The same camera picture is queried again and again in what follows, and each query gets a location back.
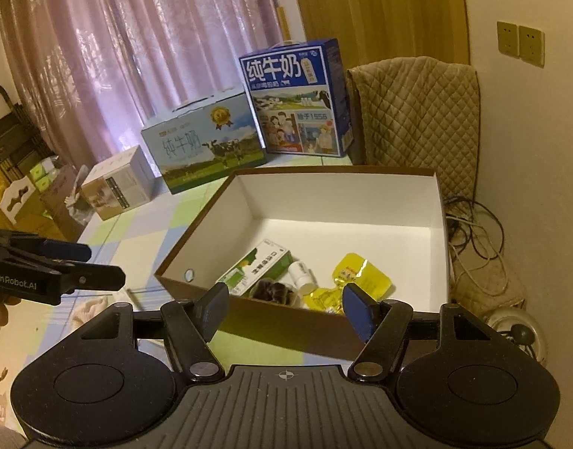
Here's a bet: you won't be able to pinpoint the tangled cables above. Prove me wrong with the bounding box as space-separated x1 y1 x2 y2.
445 195 508 298

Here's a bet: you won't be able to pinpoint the black folding ladder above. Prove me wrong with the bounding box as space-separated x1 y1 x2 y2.
0 85 54 183

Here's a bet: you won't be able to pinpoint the light blue milk carton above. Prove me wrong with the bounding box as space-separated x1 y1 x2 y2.
141 88 266 193

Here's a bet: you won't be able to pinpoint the green white medicine box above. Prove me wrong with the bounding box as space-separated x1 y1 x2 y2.
217 239 294 297

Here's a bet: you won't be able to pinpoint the small white brown box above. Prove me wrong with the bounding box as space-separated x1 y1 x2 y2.
80 145 156 221

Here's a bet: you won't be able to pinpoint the brown cardboard storage box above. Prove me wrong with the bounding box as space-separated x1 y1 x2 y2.
153 165 452 362

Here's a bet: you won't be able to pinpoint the yellow snack pouch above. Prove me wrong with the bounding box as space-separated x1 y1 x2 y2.
303 253 394 314

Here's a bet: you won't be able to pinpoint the dark blue milk carton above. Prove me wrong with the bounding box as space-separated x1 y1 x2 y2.
239 39 353 157

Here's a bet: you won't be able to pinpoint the pink window curtain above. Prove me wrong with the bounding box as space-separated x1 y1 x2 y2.
0 0 281 166

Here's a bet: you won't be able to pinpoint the wooden door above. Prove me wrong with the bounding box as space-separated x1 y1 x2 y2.
297 0 470 69

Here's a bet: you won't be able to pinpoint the double wall socket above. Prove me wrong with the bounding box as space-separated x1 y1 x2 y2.
496 21 545 68

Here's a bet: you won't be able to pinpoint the white round appliance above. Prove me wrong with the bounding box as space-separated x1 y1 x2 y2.
484 307 548 366

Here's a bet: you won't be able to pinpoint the pile of cardboard boxes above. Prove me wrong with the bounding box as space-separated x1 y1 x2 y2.
0 155 85 242

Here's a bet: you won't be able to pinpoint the small white bottle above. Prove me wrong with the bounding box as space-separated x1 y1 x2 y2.
288 260 318 296

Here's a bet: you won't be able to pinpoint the quilted beige chair cover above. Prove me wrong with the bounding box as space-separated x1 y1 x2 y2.
346 56 481 200

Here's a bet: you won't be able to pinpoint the dark round jar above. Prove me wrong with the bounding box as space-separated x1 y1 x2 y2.
248 278 299 307

